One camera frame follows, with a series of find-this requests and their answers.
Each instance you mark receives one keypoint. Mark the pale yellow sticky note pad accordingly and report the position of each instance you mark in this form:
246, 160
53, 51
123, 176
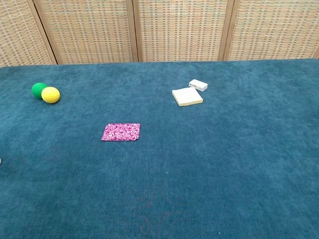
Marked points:
187, 95

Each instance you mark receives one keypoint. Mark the blue carpet table cover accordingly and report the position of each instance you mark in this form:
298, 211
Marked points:
189, 159

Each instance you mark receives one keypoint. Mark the small white box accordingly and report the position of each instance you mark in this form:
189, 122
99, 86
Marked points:
198, 84

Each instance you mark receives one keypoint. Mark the woven wooden folding screen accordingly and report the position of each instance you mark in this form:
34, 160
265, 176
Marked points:
182, 30

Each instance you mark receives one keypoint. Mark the yellow foam ball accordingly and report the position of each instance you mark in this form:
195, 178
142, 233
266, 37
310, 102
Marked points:
50, 95

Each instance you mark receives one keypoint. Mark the green foam ball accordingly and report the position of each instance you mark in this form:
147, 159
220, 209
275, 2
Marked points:
37, 89

